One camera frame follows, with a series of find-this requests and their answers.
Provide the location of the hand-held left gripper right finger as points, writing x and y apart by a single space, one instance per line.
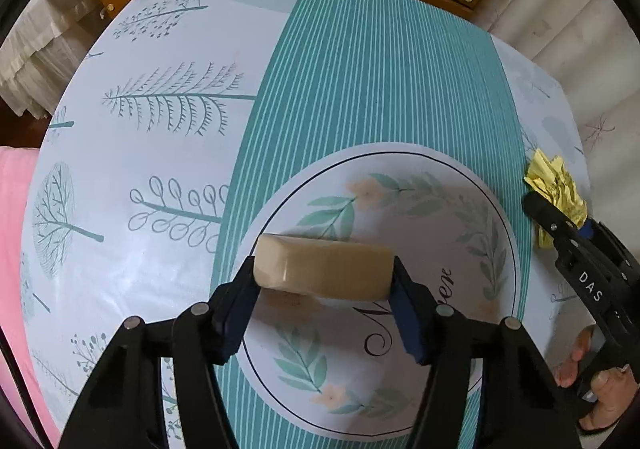
407 314

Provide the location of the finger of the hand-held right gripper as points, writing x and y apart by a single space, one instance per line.
612 254
575 259

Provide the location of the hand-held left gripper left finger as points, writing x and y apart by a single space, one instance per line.
240 304

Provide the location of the yellow paper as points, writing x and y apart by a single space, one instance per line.
555 179

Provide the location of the beige rectangular block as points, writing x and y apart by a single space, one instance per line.
320 269

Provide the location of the person's right hand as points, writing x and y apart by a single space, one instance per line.
612 399

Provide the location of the pink cushioned seat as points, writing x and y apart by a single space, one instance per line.
15 229

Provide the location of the teal leaf printed tablecloth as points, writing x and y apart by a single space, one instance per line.
350 79

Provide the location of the white lace cloth cover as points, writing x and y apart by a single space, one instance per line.
40 54

